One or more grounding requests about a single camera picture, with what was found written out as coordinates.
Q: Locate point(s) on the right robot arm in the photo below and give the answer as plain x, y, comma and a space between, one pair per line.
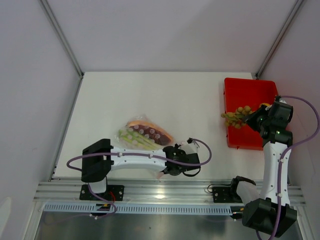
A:
268, 210

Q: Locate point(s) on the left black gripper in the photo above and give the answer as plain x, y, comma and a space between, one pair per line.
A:
180, 151

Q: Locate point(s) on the longan fruit bunch toy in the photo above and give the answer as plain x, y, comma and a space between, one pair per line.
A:
236, 119

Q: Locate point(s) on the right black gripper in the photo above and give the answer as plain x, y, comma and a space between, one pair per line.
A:
261, 110

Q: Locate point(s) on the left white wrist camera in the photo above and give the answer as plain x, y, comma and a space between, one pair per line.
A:
189, 146

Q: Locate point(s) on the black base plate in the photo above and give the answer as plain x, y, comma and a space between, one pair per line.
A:
223, 193
113, 193

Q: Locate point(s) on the right aluminium frame post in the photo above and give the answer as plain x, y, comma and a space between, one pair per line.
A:
285, 27

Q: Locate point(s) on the papaya slice toy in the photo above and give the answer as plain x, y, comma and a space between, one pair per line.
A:
151, 131

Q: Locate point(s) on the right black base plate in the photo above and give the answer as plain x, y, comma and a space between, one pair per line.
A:
223, 193

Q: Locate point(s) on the white green leek toy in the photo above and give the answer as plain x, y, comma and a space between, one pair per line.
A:
136, 141

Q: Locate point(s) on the left aluminium frame post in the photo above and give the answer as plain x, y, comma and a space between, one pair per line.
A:
52, 19

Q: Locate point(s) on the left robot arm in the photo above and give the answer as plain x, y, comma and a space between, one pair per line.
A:
103, 158

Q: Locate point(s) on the white slotted cable duct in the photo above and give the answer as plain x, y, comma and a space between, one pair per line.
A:
130, 208

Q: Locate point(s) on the aluminium frame post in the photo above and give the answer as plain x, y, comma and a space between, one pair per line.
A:
285, 27
52, 19

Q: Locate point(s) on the clear zip top bag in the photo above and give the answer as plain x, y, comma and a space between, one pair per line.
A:
140, 117

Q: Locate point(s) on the red plastic bin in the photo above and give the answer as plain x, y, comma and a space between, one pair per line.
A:
240, 92

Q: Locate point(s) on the yellow potato toy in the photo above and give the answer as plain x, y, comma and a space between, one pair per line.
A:
265, 104

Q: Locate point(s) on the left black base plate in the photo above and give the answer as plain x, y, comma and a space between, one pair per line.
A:
113, 193

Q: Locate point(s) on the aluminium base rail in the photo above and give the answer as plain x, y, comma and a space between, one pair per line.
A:
164, 192

